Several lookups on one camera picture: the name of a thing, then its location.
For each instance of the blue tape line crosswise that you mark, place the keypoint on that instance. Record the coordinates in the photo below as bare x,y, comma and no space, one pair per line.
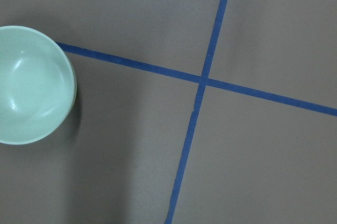
197,79

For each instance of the blue tape line lengthwise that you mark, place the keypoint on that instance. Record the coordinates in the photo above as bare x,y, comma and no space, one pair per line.
196,110

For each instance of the light green bowl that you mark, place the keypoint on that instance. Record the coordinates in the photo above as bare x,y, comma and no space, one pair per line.
38,85

